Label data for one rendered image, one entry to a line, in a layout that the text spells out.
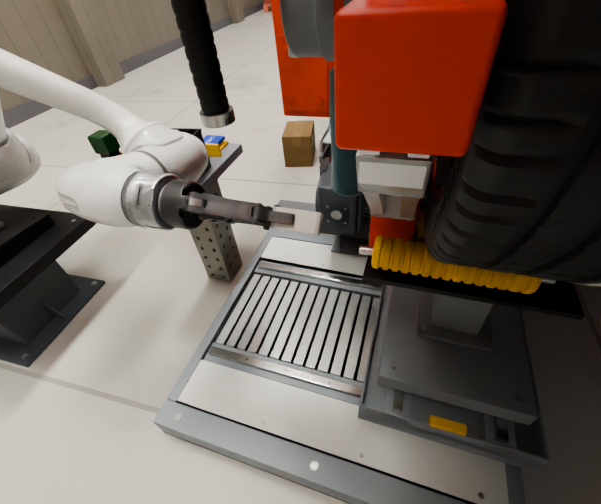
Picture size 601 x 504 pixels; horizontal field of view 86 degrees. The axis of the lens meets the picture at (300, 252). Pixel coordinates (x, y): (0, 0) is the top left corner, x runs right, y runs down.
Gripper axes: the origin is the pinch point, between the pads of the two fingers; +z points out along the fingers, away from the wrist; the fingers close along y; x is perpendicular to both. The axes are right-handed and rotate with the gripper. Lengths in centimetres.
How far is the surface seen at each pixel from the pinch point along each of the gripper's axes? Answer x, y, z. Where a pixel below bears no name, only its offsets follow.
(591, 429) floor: -35, -54, 66
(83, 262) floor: -25, -65, -113
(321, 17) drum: 24.9, 4.7, 0.3
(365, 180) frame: 3.7, 11.8, 9.9
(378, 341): -24, -45, 13
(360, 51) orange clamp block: 6.2, 27.1, 10.5
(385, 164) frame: 5.0, 13.1, 11.6
